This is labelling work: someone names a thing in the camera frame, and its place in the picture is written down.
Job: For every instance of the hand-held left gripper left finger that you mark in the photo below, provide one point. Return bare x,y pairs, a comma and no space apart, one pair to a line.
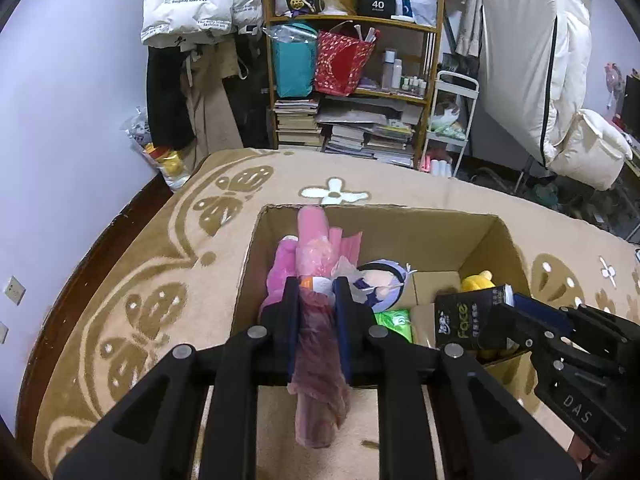
292,330

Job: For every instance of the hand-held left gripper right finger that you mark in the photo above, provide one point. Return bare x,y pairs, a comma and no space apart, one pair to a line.
342,330

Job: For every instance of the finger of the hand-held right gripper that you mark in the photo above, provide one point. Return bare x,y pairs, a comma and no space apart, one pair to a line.
515,335
542,312

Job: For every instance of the pink plastic-wrapped bundle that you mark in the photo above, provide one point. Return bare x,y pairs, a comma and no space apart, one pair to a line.
317,360

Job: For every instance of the green tissue packet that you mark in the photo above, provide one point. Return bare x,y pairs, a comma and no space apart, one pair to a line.
395,325

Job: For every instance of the black tissue packet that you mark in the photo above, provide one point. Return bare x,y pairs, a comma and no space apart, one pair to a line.
462,317

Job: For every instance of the purple-haired plush doll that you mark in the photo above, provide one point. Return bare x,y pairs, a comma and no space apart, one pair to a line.
382,285

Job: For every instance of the yellow plush toy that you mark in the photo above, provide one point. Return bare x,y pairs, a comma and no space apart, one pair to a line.
477,282

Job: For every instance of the brown cardboard box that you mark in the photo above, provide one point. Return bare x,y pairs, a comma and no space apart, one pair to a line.
425,237

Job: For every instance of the pink plush toy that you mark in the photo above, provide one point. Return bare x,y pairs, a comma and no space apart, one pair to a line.
280,270

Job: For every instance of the beige patterned rug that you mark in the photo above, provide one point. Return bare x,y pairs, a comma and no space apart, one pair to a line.
150,270

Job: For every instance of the pink and white rolls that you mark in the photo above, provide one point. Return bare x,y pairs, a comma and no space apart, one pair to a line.
439,166

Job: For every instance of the wide stack of books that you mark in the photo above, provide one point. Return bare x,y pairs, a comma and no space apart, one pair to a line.
370,145

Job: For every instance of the small stack of books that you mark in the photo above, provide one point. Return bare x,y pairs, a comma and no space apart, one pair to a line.
297,122

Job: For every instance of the clear bag of toys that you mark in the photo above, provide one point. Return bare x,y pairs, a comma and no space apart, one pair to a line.
167,162

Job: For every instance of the grey flat board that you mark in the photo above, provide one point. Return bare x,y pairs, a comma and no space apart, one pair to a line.
360,112

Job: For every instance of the white metal cart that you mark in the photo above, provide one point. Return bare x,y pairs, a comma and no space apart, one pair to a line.
472,95

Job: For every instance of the dark hanging clothing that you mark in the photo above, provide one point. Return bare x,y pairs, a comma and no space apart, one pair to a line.
250,100

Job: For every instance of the beige trousers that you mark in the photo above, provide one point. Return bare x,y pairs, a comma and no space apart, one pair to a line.
212,110

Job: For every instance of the pink desk fan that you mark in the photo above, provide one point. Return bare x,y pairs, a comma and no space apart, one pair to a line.
614,85

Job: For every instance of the cream duvet on rack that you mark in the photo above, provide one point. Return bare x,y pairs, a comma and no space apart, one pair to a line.
520,60

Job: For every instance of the row of small bottles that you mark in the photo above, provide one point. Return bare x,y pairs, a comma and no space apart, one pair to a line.
414,85

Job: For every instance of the short white bottle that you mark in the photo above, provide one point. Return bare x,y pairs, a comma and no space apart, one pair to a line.
397,75

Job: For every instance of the black hanging garment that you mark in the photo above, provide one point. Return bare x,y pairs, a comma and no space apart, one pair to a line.
167,100

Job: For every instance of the teal bag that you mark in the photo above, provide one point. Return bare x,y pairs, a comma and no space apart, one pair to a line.
294,67

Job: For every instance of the tall white bottle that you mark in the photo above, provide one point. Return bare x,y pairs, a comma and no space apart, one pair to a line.
389,70

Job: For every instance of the red gift bag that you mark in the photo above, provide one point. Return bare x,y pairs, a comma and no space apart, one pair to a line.
342,65

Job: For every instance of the wooden bookshelf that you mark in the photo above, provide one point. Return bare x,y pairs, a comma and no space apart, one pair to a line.
432,60

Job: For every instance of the white hanging cloth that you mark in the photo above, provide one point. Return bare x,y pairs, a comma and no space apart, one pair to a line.
465,10

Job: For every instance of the white puffer jacket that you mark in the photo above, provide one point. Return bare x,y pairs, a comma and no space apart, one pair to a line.
190,0

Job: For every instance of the white wall socket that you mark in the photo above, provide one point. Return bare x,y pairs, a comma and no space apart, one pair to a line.
14,290
3,332

